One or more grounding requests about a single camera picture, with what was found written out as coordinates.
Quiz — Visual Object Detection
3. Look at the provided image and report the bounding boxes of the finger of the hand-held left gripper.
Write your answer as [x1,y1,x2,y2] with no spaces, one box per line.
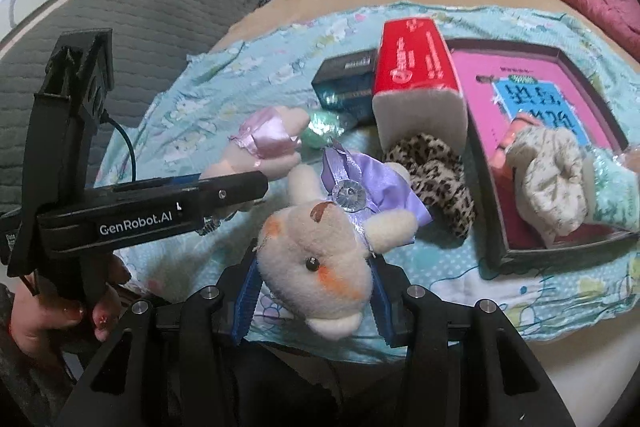
[115,175,203,194]
[197,171,269,220]

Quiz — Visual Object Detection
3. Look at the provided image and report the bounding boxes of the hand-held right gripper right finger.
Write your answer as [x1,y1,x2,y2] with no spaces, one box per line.
[369,254,576,427]

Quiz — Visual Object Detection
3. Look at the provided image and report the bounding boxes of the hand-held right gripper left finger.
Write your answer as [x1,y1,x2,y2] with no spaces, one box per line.
[55,247,261,427]

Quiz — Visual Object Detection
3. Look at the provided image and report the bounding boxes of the cream plush bear purple dress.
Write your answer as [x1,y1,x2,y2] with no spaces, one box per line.
[257,144,433,340]

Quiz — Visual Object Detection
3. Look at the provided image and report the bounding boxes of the dark tray with pink book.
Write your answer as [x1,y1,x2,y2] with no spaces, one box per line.
[442,38,640,270]

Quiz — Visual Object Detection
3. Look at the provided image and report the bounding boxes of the cream floral cloth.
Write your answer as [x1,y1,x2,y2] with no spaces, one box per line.
[505,127,598,248]

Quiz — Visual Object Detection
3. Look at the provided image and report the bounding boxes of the person's left hand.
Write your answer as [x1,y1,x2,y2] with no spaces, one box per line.
[10,252,133,358]

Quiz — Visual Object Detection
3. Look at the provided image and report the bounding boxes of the cream plush bear pink dress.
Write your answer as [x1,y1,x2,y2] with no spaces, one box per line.
[200,105,312,212]

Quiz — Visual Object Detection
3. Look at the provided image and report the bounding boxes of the light blue printed blanket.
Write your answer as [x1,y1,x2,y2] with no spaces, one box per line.
[95,2,640,365]

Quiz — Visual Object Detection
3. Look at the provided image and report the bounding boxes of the mint green wrapped towel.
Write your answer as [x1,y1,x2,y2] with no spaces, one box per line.
[300,109,358,150]

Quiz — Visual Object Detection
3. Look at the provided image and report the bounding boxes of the leopard print scrunchie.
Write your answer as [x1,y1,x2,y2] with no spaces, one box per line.
[382,133,476,240]

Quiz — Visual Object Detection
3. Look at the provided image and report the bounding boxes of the black rectangular box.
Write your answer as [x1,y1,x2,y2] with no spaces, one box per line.
[311,49,379,125]

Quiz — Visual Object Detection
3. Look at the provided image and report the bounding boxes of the grey quilted cover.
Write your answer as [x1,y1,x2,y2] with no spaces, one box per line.
[0,0,278,218]

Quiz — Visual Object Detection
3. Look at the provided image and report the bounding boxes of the pink towel roll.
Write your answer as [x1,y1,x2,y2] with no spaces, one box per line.
[492,114,546,180]

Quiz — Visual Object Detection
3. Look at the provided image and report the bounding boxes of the pink book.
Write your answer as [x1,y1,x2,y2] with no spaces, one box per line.
[450,52,621,250]

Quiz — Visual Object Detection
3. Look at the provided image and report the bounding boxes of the red tissue pack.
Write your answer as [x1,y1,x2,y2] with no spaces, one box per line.
[371,18,469,158]

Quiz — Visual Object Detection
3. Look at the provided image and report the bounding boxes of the small floral tissue pack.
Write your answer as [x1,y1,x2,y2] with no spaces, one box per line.
[582,152,640,230]

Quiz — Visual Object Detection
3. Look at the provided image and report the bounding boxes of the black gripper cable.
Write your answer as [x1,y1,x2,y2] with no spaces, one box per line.
[100,114,138,185]

